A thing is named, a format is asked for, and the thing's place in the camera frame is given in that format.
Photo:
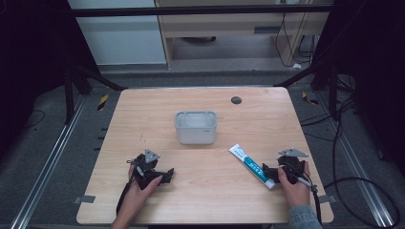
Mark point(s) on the person's right hand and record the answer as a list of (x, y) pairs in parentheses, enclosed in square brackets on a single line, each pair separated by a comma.
[(297, 192)]

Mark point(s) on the white and teal toothpaste tube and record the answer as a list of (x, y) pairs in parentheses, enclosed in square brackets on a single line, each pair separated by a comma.
[(251, 165)]

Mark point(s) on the dark curtain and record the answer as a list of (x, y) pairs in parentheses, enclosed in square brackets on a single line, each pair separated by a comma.
[(35, 63), (372, 63)]

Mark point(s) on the white cabinet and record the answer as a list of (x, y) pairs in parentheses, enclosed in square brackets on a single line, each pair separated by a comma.
[(121, 41)]

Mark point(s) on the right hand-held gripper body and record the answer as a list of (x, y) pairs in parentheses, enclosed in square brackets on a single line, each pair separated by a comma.
[(294, 165)]

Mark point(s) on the aluminium floor rail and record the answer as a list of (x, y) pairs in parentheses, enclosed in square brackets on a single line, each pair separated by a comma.
[(47, 165), (356, 162)]

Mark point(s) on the black horizontal bar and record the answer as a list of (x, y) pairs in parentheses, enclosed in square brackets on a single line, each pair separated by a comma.
[(197, 11)]

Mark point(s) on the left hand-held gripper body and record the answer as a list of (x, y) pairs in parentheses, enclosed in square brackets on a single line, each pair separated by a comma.
[(146, 165)]

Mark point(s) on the grey tape strip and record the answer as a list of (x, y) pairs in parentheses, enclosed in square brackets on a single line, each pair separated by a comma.
[(84, 199), (328, 199)]

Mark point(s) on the grey plastic container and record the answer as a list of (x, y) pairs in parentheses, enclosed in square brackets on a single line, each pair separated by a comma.
[(195, 127)]

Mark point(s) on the person's left hand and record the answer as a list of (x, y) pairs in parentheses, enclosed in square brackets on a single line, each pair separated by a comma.
[(137, 198)]

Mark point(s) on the light wooden desk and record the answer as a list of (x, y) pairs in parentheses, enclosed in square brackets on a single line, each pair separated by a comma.
[(223, 25)]

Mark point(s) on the black metal stand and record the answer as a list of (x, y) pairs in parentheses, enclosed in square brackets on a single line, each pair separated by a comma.
[(331, 86), (68, 95)]

